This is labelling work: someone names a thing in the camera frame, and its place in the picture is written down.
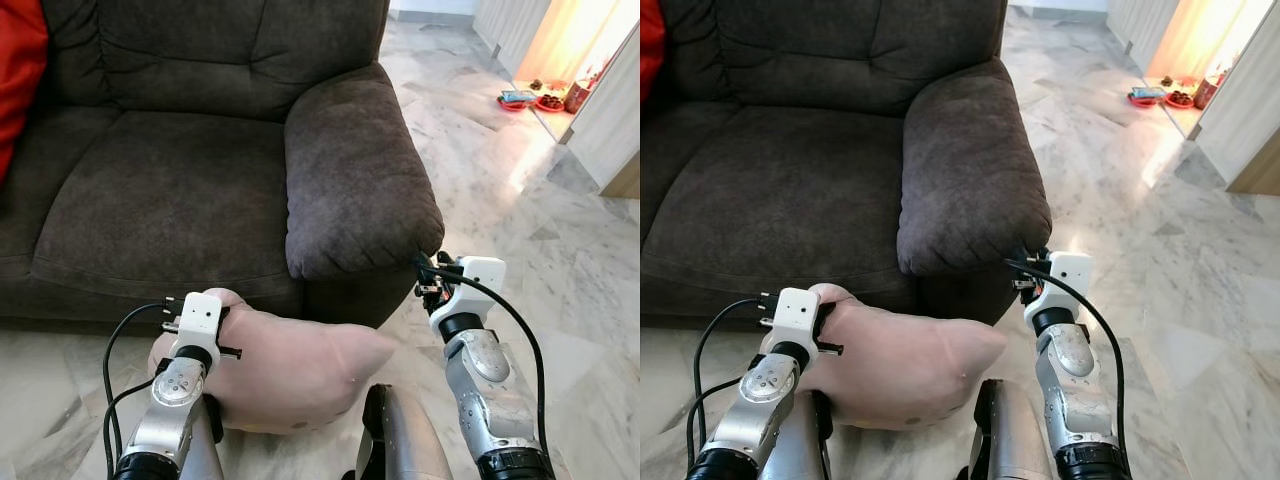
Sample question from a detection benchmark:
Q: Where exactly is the pale pink plush pillow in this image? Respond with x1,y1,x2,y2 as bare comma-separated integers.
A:
148,288,399,436
765,284,1009,433

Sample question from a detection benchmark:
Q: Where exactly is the dark grey fabric sofa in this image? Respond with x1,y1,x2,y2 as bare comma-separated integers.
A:
640,0,1053,326
0,0,446,331

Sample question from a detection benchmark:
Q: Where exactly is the red pillow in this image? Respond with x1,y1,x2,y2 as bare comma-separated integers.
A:
0,0,49,186
640,0,667,103

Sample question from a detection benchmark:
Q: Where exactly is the silver black right robot leg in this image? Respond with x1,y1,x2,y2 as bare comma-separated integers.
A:
355,383,456,480
965,378,1051,480

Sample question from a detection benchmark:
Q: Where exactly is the white cabinet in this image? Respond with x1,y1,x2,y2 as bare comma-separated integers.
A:
1195,25,1280,196
565,25,641,199

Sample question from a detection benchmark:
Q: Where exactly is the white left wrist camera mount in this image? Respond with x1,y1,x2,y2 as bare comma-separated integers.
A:
770,287,823,353
172,291,229,363

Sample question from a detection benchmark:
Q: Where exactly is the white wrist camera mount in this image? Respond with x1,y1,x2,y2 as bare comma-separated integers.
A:
430,256,507,319
1025,251,1093,313
172,291,229,363
770,287,823,353

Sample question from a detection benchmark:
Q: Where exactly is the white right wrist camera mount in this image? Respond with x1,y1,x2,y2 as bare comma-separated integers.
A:
430,256,507,319
1025,251,1093,313

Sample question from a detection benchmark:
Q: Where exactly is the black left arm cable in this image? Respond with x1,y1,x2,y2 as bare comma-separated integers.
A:
102,302,191,471
686,297,776,466

